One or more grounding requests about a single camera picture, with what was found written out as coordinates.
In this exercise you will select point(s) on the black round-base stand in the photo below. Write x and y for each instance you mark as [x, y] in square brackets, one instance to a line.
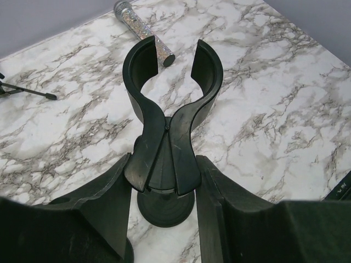
[163, 168]
[129, 253]

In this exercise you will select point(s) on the rhinestone microphone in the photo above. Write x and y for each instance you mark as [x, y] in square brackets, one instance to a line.
[123, 12]

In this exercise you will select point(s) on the black tripod microphone stand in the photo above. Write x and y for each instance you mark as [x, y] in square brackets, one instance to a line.
[15, 89]

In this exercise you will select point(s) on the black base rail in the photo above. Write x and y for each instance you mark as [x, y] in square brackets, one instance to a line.
[341, 192]

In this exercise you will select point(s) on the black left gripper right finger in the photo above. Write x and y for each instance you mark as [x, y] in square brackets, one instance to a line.
[238, 226]

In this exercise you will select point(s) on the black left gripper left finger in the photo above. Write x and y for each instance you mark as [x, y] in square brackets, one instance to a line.
[88, 224]

